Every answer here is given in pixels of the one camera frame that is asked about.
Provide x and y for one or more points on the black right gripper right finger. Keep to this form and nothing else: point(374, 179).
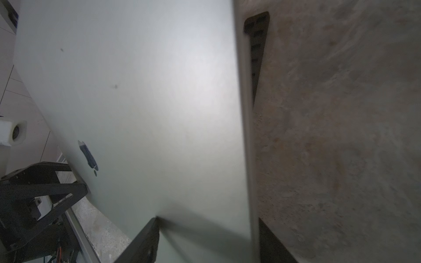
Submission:
point(271, 248)

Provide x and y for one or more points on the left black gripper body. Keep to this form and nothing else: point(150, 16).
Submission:
point(26, 236)

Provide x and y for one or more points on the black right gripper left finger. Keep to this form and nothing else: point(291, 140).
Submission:
point(143, 249)

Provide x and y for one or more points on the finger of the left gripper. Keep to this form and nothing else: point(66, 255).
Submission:
point(41, 179)

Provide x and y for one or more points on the silver laptop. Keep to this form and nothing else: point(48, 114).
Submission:
point(151, 104)

